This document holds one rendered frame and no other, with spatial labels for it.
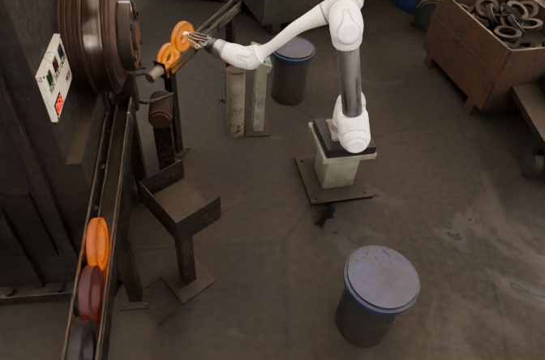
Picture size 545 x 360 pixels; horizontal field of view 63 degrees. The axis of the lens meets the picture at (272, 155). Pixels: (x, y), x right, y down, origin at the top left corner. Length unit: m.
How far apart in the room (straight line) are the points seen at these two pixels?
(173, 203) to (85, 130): 0.45
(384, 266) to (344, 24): 1.03
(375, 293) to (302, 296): 0.54
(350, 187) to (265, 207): 0.56
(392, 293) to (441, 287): 0.67
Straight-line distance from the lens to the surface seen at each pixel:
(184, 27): 2.37
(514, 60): 3.45
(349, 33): 1.91
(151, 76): 2.45
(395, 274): 2.00
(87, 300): 1.53
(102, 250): 1.76
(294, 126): 3.19
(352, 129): 2.23
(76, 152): 1.79
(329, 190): 2.76
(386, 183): 2.93
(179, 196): 1.92
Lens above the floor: 2.06
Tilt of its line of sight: 44 degrees down
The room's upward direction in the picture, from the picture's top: 5 degrees clockwise
